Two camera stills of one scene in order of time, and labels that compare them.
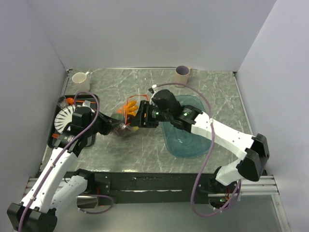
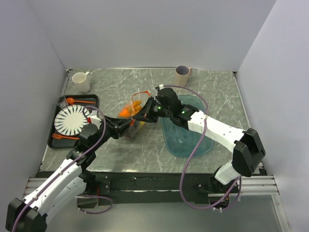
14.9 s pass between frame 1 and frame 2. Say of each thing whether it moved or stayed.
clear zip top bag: moved
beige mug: stayed
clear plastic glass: stayed
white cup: stayed
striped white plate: stayed
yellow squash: moved
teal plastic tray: stayed
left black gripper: moved
